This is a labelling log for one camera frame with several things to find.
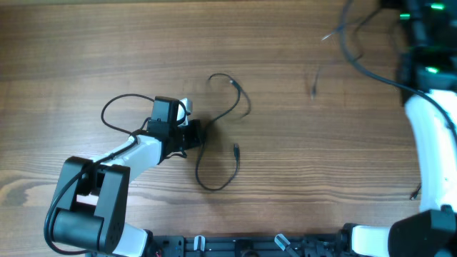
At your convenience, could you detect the thin black cable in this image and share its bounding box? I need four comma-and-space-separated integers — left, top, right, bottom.
409, 182, 423, 201

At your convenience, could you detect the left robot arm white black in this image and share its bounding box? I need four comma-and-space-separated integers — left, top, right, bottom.
44, 96, 202, 256

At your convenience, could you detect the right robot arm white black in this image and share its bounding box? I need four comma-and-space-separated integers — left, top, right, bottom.
338, 0, 456, 256

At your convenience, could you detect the black left camera cable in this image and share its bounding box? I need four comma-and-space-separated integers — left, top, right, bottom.
43, 93, 156, 256

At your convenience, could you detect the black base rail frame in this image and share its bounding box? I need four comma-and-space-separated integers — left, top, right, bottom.
154, 234, 343, 257

